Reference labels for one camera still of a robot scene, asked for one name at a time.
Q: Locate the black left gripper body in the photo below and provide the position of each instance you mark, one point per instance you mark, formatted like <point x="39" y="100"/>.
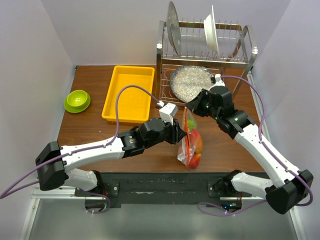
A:
<point x="168" y="134"/>

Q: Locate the grey metal plate upright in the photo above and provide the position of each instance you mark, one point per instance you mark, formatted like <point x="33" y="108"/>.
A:
<point x="173" y="28"/>

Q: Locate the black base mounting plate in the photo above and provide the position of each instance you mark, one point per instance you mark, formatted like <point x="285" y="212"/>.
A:
<point x="162" y="188"/>

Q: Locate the aluminium frame rail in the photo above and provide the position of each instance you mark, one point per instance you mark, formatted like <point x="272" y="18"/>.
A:
<point x="156" y="206"/>

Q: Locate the orange red fake mango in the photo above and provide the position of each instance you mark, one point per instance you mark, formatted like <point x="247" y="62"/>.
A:
<point x="196" y="140"/>

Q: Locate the green fake fruit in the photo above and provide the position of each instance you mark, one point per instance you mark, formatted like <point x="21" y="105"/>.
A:
<point x="191" y="124"/>

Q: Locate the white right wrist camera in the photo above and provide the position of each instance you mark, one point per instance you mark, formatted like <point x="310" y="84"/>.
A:
<point x="216" y="80"/>

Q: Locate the yellow plastic tray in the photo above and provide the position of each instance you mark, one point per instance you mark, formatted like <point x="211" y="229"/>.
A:
<point x="133" y="103"/>

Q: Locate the green plastic bowl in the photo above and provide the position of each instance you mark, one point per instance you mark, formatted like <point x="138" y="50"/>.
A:
<point x="77" y="101"/>

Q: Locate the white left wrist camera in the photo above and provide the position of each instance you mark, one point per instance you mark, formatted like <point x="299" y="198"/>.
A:
<point x="167" y="112"/>

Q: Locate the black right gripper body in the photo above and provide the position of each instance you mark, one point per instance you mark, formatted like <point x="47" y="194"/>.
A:
<point x="206" y="109"/>

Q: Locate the steel dish rack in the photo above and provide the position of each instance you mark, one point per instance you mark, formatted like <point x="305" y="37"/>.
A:
<point x="237" y="45"/>

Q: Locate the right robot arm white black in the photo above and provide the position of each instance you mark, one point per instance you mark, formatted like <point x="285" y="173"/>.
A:
<point x="286" y="185"/>

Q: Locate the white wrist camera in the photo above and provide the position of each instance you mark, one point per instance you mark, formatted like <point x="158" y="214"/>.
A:
<point x="216" y="80"/>
<point x="167" y="112"/>

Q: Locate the clear zip top bag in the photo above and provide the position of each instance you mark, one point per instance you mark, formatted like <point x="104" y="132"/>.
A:
<point x="190" y="151"/>

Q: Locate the red fake apple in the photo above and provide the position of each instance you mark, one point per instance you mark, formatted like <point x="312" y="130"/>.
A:
<point x="194" y="162"/>

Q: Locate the white plate upright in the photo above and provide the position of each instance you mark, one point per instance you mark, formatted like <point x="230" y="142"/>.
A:
<point x="211" y="32"/>

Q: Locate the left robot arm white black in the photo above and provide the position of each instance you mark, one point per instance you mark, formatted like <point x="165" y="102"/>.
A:
<point x="59" y="165"/>

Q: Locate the speckled blue rim plate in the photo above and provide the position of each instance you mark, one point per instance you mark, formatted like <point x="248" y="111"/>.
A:
<point x="187" y="82"/>

